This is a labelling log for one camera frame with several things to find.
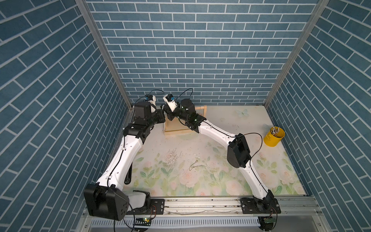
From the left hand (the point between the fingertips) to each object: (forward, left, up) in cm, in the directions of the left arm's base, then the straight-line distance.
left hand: (167, 111), depth 77 cm
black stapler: (-26, +23, -28) cm, 44 cm away
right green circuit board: (-46, -52, -29) cm, 76 cm away
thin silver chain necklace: (-15, -17, -30) cm, 38 cm away
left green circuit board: (-46, +11, -33) cm, 58 cm away
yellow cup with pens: (-3, -66, -17) cm, 68 cm away
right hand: (+6, +3, -2) cm, 7 cm away
